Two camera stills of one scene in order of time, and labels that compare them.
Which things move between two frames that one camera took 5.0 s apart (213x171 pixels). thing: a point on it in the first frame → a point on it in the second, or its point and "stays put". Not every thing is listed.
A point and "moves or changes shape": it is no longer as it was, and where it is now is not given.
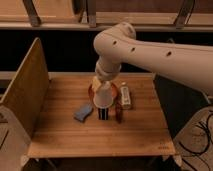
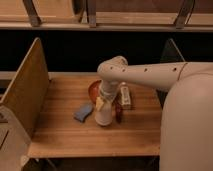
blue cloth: [82, 113] stays put
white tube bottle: [126, 100] stays put
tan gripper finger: [96, 83] → [99, 103]
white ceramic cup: [103, 97] moves or changes shape
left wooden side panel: [28, 92] stays put
